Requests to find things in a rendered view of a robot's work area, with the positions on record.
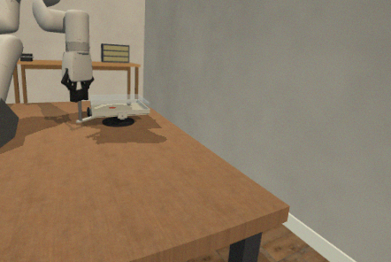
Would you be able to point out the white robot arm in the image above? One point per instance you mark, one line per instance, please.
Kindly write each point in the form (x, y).
(73, 23)

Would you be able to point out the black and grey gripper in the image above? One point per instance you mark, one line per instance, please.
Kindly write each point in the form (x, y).
(78, 66)

